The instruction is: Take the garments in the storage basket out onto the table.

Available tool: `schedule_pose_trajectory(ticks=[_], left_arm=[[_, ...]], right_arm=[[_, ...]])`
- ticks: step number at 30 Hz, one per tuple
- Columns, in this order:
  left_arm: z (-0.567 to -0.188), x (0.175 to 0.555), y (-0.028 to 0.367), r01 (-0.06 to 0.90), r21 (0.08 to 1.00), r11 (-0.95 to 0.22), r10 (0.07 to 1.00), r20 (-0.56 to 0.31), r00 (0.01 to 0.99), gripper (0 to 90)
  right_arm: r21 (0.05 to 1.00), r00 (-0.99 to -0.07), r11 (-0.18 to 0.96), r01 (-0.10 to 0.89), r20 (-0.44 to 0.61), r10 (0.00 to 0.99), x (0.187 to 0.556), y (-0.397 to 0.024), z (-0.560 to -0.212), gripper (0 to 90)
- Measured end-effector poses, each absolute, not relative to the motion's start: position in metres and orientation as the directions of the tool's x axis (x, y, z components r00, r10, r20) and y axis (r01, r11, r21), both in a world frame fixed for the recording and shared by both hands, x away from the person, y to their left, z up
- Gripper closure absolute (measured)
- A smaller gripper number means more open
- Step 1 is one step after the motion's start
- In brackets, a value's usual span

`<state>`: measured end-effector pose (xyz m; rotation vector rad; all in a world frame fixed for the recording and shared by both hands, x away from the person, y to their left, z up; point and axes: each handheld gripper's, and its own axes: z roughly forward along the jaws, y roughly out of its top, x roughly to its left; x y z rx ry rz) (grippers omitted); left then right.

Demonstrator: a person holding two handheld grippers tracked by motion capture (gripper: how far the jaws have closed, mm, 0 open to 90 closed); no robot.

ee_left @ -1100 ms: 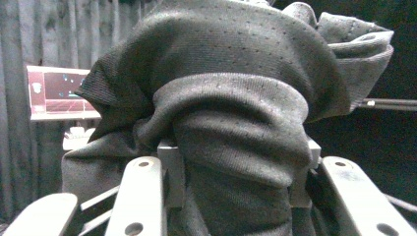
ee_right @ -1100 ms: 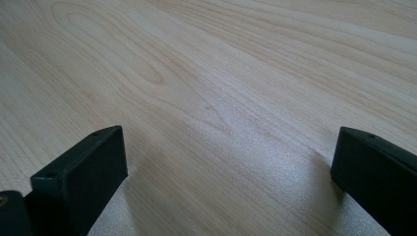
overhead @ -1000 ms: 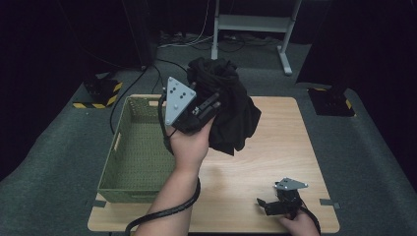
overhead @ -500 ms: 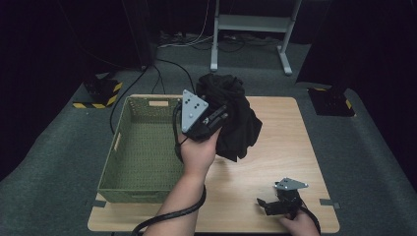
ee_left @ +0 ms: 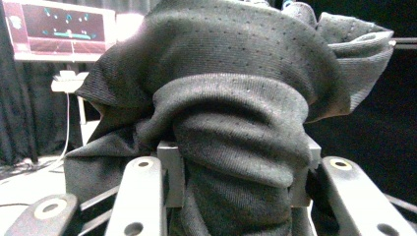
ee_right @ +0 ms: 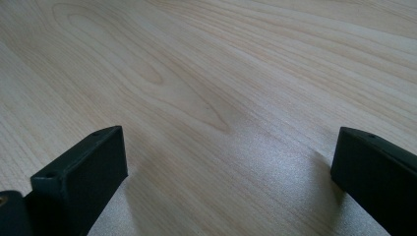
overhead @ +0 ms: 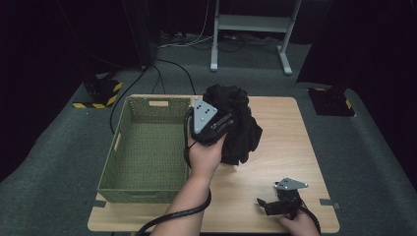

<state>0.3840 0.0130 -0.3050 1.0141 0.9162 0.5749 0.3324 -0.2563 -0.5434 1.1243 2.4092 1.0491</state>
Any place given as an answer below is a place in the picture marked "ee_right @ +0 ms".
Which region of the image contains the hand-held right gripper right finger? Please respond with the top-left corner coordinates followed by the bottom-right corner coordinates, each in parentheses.
top-left (329, 126), bottom-right (417, 236)

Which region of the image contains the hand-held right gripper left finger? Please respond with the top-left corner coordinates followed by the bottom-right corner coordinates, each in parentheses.
top-left (25, 125), bottom-right (129, 236)

